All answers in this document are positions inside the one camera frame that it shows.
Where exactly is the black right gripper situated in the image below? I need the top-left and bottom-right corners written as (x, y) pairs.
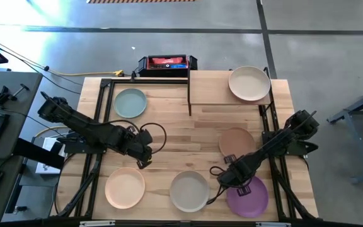
top-left (216, 153), bottom-right (260, 197)

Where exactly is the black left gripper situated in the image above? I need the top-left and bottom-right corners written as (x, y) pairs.
top-left (125, 128), bottom-right (154, 170)

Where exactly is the purple plate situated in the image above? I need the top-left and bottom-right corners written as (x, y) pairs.
top-left (226, 175), bottom-right (270, 219)

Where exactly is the tan brown plate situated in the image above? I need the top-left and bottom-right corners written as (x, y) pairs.
top-left (218, 127), bottom-right (257, 158)

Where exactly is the light grey plate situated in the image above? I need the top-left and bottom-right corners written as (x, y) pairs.
top-left (169, 170), bottom-right (210, 213)

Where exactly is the pale teal plate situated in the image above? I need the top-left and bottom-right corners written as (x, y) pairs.
top-left (113, 88), bottom-right (148, 119)

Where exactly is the cream white plate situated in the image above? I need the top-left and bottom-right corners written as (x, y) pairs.
top-left (228, 65), bottom-right (272, 102)

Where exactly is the pale peach plate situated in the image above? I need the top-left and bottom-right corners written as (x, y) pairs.
top-left (104, 166), bottom-right (146, 210)

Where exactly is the white box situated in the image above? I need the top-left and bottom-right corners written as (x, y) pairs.
top-left (35, 136), bottom-right (68, 175)

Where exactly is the red black power station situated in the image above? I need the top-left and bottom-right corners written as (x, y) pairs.
top-left (137, 54), bottom-right (199, 78)

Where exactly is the flat black bar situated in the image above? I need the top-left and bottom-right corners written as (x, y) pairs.
top-left (12, 137), bottom-right (66, 170)

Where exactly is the black desk clamp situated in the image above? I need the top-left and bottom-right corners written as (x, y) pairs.
top-left (0, 83), bottom-right (30, 108)

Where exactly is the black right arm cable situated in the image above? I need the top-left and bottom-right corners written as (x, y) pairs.
top-left (206, 166), bottom-right (233, 206)

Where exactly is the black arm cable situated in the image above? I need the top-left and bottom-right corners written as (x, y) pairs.
top-left (206, 166), bottom-right (233, 206)
top-left (83, 119), bottom-right (168, 155)

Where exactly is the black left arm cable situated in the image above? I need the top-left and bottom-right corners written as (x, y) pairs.
top-left (83, 119), bottom-right (168, 155)

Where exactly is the white metal bracket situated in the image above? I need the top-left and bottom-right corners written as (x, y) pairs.
top-left (79, 220), bottom-right (116, 227)
top-left (255, 221), bottom-right (292, 227)

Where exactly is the beige hose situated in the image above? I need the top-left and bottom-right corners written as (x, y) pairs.
top-left (33, 125), bottom-right (72, 139)

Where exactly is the grey metal bench frame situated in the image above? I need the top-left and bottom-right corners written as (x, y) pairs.
top-left (326, 82), bottom-right (363, 185)

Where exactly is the thin black floor cable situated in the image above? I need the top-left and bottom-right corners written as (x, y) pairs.
top-left (0, 31), bottom-right (84, 95)

